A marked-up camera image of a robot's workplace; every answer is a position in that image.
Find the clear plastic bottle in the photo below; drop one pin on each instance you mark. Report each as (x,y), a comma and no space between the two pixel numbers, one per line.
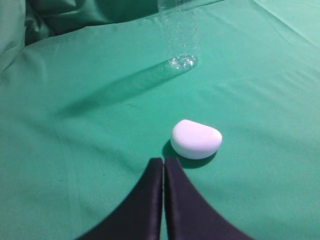
(180,32)

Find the green cloth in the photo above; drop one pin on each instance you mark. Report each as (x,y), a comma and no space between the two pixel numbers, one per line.
(83,112)

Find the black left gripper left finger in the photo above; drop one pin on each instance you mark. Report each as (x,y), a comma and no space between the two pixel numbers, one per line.
(139,216)

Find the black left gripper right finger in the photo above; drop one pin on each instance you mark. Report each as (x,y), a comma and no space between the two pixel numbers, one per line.
(188,215)

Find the white rounded plastic case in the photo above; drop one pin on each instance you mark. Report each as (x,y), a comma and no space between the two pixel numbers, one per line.
(195,141)

